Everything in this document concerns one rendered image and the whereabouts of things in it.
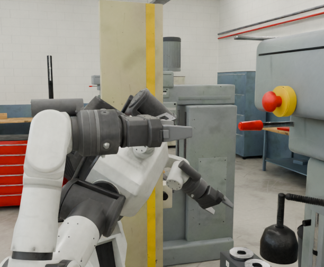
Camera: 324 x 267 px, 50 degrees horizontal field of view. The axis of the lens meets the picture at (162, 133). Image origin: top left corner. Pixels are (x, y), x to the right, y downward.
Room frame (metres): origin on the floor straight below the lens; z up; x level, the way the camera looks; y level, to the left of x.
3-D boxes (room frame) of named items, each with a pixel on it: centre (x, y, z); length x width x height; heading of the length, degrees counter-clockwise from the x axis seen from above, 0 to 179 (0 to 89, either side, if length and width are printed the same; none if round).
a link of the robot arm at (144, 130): (0.69, 0.07, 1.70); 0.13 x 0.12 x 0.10; 18
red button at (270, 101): (0.68, -0.21, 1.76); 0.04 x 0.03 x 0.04; 18
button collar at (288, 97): (0.69, -0.24, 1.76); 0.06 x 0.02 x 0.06; 18
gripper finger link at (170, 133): (0.66, -0.03, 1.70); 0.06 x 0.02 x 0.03; 108
